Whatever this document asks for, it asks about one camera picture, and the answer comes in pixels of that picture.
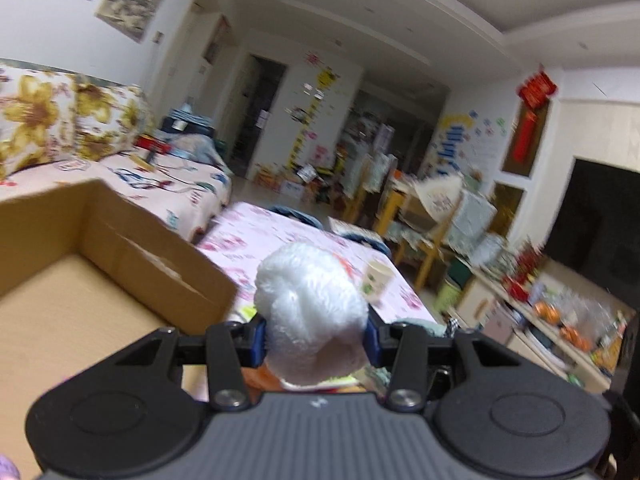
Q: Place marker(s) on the white paper cup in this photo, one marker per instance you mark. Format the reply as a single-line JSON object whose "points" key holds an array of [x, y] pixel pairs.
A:
{"points": [[376, 280]]}

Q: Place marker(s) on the red box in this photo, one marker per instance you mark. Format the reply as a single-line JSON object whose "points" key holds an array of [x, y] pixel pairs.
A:
{"points": [[154, 145]]}

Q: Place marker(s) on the black television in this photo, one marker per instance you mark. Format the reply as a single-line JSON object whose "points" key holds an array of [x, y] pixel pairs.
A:
{"points": [[595, 220]]}

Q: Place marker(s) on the small yellow floral cushion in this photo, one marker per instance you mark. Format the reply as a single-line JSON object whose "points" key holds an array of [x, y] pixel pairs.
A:
{"points": [[107, 120]]}

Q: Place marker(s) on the sofa with cartoon sheet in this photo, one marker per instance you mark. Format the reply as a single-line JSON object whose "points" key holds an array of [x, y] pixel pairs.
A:
{"points": [[165, 185]]}

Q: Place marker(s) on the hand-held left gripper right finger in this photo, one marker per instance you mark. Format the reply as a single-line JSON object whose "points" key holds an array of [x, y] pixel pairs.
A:
{"points": [[372, 345]]}

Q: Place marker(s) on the red hanging wall decoration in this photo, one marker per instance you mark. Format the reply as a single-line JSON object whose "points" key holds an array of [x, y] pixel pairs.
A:
{"points": [[537, 90]]}

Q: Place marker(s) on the green waste bin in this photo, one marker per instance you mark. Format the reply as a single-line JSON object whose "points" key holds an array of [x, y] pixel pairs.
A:
{"points": [[446, 296]]}

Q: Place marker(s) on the white fluffy towel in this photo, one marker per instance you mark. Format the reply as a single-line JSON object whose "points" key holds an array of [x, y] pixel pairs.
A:
{"points": [[310, 310]]}

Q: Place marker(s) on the pile of clothes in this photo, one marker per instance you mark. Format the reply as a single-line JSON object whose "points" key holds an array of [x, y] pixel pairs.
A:
{"points": [[192, 132]]}

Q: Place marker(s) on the cardboard box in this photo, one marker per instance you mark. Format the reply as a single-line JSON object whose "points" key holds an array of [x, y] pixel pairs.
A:
{"points": [[125, 240]]}

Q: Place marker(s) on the wooden chair with cover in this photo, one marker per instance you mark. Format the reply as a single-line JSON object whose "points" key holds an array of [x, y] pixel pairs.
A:
{"points": [[430, 210]]}

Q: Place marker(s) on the blue chair back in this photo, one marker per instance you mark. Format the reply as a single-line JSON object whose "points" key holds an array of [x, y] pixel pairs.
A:
{"points": [[297, 216]]}

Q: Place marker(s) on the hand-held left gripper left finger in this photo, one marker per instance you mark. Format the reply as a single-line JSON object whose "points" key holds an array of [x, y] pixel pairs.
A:
{"points": [[258, 344]]}

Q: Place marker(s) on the yellow height chart sticker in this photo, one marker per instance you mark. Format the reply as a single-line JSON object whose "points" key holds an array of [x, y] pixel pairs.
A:
{"points": [[312, 110]]}

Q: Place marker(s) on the cream television cabinet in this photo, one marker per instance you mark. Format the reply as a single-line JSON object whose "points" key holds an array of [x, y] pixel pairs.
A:
{"points": [[500, 310]]}

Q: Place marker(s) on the large yellow floral cushion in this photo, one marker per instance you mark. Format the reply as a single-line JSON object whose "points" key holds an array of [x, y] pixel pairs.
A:
{"points": [[35, 115]]}

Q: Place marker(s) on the grey cartoon wall picture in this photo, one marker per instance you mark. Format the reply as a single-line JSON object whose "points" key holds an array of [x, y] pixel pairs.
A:
{"points": [[132, 0]]}

